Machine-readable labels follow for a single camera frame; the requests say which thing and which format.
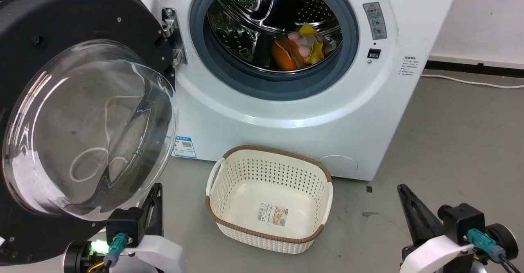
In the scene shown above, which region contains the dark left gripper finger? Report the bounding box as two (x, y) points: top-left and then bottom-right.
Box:
(148, 183), (164, 238)
(138, 183), (158, 241)

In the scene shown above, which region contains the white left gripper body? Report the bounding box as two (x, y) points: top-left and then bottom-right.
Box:
(63, 234), (185, 273)

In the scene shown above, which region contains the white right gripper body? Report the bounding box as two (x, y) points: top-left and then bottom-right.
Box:
(400, 223), (519, 273)

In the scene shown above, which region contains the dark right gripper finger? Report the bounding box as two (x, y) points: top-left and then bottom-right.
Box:
(401, 184), (445, 241)
(397, 184), (430, 246)

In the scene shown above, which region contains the black round door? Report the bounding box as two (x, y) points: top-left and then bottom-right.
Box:
(0, 0), (179, 265)

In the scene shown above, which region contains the white front-load washing machine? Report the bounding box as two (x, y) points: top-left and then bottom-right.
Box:
(107, 0), (463, 181)

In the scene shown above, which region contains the chrome door hinge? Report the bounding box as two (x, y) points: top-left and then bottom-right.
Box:
(161, 7), (188, 66)

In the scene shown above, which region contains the blue and white QR sticker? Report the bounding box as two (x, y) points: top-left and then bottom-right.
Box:
(172, 136), (197, 159)

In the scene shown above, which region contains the round white filter cover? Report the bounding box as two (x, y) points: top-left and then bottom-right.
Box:
(318, 155), (358, 179)

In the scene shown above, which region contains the cream perforated laundry basket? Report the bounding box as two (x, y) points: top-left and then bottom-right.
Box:
(205, 145), (334, 255)

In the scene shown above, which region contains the paper label sticker, barcode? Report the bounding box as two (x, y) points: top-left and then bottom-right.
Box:
(257, 203), (290, 227)

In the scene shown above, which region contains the small printed text label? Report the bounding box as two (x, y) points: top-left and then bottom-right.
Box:
(400, 56), (420, 77)

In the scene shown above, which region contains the black baseboard strip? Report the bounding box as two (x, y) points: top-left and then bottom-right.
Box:
(424, 60), (524, 79)

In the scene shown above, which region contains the doll with yellow clothes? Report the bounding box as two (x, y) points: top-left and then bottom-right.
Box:
(288, 23), (339, 65)

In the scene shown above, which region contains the grey warning label sticker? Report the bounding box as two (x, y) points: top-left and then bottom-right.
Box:
(363, 2), (388, 41)

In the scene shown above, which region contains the orange plush toy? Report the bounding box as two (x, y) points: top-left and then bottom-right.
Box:
(272, 38), (305, 71)

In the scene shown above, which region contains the stainless steel perforated drum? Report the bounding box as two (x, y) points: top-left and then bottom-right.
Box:
(206, 0), (343, 74)

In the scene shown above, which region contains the teal plug left gripper cable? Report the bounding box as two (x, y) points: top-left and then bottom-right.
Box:
(87, 232), (133, 273)

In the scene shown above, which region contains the teal plug gripper cable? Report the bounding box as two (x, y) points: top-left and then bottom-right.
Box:
(468, 229), (524, 273)
(87, 232), (133, 273)

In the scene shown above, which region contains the teal plug right gripper cable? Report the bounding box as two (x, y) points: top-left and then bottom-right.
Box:
(468, 229), (524, 273)

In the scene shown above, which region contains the white cable on floor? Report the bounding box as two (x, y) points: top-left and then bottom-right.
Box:
(420, 74), (524, 89)

